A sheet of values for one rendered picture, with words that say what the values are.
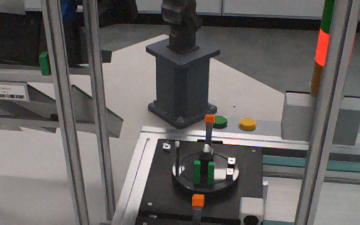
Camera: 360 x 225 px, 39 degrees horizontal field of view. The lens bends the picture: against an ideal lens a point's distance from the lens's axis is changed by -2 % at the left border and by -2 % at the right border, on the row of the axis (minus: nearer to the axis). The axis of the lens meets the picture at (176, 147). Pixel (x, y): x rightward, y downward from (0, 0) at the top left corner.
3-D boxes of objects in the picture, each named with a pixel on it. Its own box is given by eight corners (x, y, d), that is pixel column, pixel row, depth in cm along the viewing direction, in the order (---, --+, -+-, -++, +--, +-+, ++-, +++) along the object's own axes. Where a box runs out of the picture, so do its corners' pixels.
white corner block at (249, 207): (239, 210, 102) (240, 195, 100) (262, 212, 102) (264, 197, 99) (237, 227, 99) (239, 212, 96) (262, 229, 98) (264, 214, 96)
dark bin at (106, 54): (53, 54, 106) (56, 18, 104) (111, 62, 103) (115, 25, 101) (-35, 55, 79) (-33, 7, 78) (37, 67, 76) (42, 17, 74)
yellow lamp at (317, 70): (309, 81, 81) (313, 53, 79) (340, 83, 81) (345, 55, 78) (311, 97, 78) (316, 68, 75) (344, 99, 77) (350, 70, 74)
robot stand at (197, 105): (184, 92, 157) (185, 31, 145) (218, 112, 148) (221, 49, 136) (147, 109, 150) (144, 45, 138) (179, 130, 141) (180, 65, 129)
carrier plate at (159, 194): (157, 145, 120) (157, 138, 119) (261, 154, 117) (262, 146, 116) (138, 217, 101) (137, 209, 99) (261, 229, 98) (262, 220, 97)
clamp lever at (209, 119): (203, 148, 111) (205, 114, 109) (212, 149, 111) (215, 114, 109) (202, 152, 108) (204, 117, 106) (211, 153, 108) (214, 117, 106)
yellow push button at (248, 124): (239, 123, 127) (239, 116, 126) (255, 124, 127) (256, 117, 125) (239, 132, 124) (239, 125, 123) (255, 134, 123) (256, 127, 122)
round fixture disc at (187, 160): (176, 153, 114) (176, 146, 113) (239, 158, 113) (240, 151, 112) (167, 195, 103) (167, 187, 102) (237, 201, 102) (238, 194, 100)
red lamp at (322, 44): (313, 52, 79) (318, 22, 76) (346, 55, 78) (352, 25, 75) (316, 67, 75) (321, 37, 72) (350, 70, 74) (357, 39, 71)
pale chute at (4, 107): (7, 124, 121) (11, 106, 121) (55, 134, 117) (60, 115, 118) (-72, 92, 94) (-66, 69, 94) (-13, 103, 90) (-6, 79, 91)
